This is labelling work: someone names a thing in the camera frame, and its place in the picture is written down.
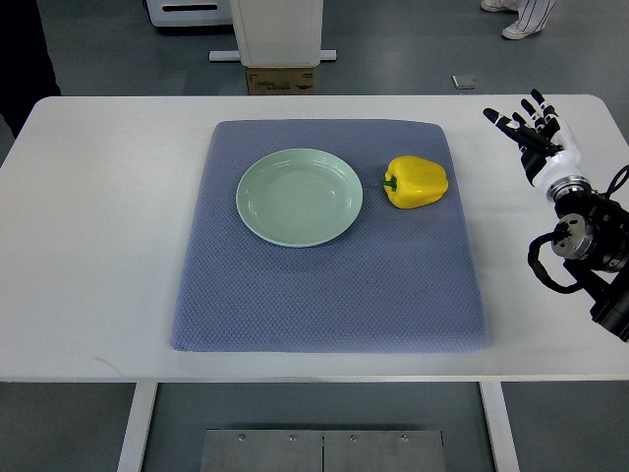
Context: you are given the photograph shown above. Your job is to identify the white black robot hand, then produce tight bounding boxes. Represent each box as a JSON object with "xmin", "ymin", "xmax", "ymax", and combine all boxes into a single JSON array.
[{"xmin": 483, "ymin": 89, "xmax": 585, "ymax": 191}]

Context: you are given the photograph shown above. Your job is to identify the yellow bell pepper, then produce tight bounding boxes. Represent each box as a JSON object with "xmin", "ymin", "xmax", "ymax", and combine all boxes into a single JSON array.
[{"xmin": 381, "ymin": 155, "xmax": 449, "ymax": 209}]

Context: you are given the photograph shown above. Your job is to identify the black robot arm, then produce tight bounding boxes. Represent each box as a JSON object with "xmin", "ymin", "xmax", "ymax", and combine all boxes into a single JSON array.
[{"xmin": 528, "ymin": 166, "xmax": 628, "ymax": 342}]

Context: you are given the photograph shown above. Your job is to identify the grey floor plate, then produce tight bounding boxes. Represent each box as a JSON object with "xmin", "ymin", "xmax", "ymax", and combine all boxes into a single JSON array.
[{"xmin": 451, "ymin": 74, "xmax": 480, "ymax": 90}]

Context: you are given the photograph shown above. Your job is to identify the light green plate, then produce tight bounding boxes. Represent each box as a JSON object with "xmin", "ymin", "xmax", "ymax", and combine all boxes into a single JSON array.
[{"xmin": 236, "ymin": 148, "xmax": 364, "ymax": 248}]

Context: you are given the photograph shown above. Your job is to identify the person in striped trousers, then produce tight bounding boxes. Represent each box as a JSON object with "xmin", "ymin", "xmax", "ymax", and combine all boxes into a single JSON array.
[{"xmin": 480, "ymin": 0, "xmax": 556, "ymax": 40}]

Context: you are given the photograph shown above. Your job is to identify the blue quilted mat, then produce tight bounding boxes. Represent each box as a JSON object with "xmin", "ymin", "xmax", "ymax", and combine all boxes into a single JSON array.
[{"xmin": 171, "ymin": 119, "xmax": 490, "ymax": 353}]

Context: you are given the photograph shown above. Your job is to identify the cardboard box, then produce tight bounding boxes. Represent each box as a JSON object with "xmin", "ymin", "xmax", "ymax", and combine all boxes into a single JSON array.
[{"xmin": 246, "ymin": 68, "xmax": 316, "ymax": 95}]

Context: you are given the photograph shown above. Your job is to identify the right white table leg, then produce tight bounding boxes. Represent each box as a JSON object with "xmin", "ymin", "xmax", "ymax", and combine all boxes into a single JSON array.
[{"xmin": 480, "ymin": 382, "xmax": 520, "ymax": 472}]

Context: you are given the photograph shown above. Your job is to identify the white table leg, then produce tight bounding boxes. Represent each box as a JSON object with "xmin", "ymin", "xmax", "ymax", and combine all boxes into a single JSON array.
[
  {"xmin": 117, "ymin": 382, "xmax": 157, "ymax": 472},
  {"xmin": 480, "ymin": 382, "xmax": 520, "ymax": 472}
]

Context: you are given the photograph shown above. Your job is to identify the white machine base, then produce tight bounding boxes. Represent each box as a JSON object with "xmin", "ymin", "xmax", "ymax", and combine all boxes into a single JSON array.
[{"xmin": 143, "ymin": 0, "xmax": 232, "ymax": 28}]

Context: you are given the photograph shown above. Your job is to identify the left white table leg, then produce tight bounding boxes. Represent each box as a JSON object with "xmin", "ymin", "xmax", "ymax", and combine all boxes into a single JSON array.
[{"xmin": 117, "ymin": 382, "xmax": 157, "ymax": 472}]

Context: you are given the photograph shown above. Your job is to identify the person in dark clothes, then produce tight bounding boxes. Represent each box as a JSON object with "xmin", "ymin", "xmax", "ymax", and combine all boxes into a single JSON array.
[{"xmin": 1, "ymin": 1, "xmax": 62, "ymax": 137}]

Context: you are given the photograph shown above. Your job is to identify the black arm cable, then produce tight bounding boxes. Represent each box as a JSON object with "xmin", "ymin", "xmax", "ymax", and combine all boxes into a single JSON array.
[{"xmin": 606, "ymin": 164, "xmax": 629, "ymax": 199}]

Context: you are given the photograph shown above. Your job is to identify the white pedestal column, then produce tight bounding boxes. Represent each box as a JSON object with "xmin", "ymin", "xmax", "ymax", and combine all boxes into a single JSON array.
[{"xmin": 208, "ymin": 0, "xmax": 337, "ymax": 68}]

